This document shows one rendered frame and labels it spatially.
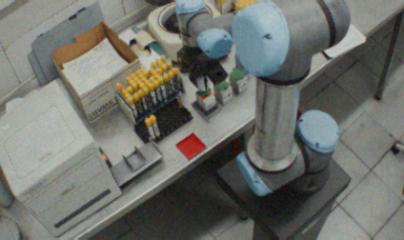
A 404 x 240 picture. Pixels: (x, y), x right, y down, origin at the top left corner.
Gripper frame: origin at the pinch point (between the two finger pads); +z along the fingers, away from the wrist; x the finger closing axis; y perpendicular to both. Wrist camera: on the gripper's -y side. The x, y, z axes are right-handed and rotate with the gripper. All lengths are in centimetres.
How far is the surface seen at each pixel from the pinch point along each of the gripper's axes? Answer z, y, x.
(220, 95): 6.3, -0.7, -4.9
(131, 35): 3.4, 42.0, 1.1
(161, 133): 8.1, 1.6, 16.9
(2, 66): -9, 58, 51
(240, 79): 3.9, -1.7, -12.7
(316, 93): 98, 20, -94
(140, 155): 4.7, -2.5, 27.2
